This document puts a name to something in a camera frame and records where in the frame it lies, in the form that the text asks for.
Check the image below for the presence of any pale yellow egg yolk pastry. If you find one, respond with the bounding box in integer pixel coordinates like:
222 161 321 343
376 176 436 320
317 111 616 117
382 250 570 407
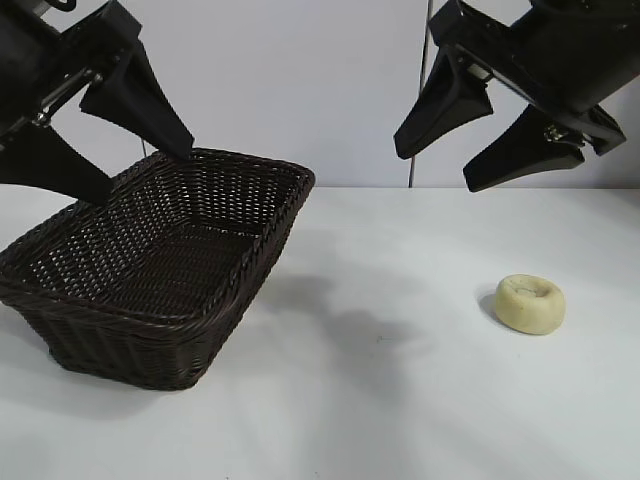
493 273 567 335

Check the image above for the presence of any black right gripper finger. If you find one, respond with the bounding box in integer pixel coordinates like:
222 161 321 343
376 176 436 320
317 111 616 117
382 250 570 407
462 105 586 194
393 48 495 161

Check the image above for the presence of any dark brown woven basket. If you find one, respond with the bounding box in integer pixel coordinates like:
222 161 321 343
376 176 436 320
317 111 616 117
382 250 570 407
0 147 317 386

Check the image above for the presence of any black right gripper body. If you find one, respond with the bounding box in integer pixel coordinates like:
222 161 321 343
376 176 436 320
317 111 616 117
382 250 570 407
428 0 640 156

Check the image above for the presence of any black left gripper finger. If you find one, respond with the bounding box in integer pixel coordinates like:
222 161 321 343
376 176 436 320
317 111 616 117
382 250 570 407
78 39 195 161
0 122 115 205

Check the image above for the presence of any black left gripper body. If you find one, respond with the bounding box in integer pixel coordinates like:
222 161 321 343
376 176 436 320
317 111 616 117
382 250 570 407
0 0 143 149

